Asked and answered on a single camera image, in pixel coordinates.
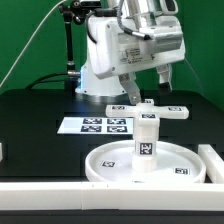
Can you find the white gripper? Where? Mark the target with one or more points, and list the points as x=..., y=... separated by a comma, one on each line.
x=117, y=53

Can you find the white cross-shaped table base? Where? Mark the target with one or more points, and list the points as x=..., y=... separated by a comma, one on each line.
x=167, y=112

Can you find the white round table top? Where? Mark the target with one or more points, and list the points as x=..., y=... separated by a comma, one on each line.
x=168, y=163

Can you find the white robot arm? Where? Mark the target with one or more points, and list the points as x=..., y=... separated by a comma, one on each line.
x=131, y=15

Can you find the white marker sheet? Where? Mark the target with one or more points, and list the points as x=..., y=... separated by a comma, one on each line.
x=96, y=125

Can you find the white right fence block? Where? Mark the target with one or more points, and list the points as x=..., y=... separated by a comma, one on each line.
x=214, y=163

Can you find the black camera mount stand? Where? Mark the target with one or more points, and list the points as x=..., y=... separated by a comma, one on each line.
x=76, y=12

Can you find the white front fence rail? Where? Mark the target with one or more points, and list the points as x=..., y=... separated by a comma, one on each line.
x=99, y=195

